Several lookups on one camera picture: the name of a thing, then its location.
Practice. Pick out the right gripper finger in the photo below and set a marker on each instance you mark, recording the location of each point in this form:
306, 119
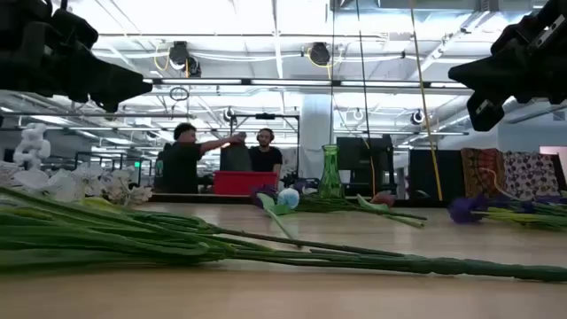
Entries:
500, 62
487, 99

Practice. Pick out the white flower bunch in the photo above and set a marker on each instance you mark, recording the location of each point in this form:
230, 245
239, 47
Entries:
133, 230

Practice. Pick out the large purple flower bunch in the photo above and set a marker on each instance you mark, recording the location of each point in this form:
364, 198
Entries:
463, 210

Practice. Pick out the person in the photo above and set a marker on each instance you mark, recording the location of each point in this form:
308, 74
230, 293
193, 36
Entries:
265, 159
181, 166

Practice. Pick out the black monitor back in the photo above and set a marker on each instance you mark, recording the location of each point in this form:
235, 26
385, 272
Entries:
235, 159

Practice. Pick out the white tulip stem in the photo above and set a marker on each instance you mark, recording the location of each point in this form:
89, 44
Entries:
289, 198

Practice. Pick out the small purple flower bunch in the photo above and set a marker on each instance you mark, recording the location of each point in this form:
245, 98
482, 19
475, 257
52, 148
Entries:
264, 191

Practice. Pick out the pink red tulip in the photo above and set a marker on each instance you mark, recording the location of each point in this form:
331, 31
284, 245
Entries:
384, 198

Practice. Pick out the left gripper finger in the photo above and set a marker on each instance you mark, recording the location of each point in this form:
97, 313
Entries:
88, 57
115, 95

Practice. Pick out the green glass vase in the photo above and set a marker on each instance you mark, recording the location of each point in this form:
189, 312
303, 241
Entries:
331, 177

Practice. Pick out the purple white patterned cloth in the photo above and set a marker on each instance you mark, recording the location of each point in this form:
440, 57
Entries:
531, 175

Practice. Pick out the red plastic bin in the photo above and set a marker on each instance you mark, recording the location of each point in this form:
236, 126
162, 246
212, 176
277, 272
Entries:
243, 182

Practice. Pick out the orange mandala tapestry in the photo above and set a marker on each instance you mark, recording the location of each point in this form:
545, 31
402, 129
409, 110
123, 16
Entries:
483, 173

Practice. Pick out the black metal gantry frame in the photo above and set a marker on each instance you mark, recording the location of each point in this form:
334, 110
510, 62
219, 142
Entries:
266, 116

